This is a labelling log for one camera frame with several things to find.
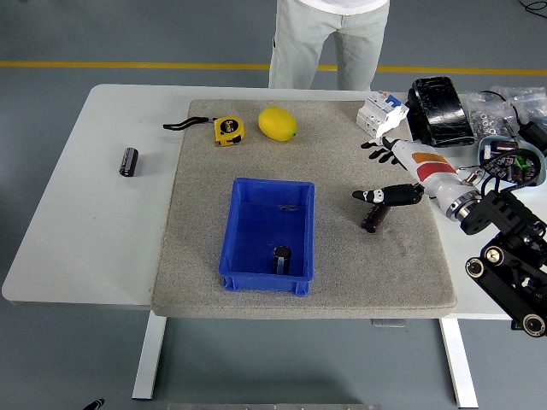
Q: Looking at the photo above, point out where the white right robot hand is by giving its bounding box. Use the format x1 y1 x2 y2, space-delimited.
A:
352 135 473 214

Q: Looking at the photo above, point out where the blue plastic box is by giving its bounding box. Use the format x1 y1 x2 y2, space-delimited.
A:
218 177 316 296

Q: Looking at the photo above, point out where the light blue bowl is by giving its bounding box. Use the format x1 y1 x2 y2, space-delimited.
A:
476 135 547 189

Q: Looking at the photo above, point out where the black wrapped device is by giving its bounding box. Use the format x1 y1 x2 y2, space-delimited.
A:
404 75 478 149

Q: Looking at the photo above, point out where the white table leg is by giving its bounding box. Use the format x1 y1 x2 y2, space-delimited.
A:
131 305 168 401
438 318 479 409

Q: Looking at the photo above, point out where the white blue circuit breaker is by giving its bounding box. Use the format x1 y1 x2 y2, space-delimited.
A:
355 90 410 140

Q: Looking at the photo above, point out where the clear bag of metal parts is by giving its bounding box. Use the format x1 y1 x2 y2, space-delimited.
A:
465 91 521 142
491 86 547 126

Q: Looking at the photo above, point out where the grey-brown mat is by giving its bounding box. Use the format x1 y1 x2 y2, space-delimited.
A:
150 99 457 319

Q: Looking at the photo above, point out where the yellow lemon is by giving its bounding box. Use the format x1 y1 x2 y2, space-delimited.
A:
257 106 298 141

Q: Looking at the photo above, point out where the person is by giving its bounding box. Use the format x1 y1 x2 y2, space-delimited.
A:
268 0 391 91

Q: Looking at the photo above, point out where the yellow tape measure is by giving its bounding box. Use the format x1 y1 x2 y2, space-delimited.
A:
162 114 247 148

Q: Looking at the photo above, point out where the black power adapter with cord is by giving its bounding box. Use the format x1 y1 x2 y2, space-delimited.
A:
478 90 547 151

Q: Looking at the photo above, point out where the black floor cable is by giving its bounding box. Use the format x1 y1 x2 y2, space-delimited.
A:
519 0 547 19

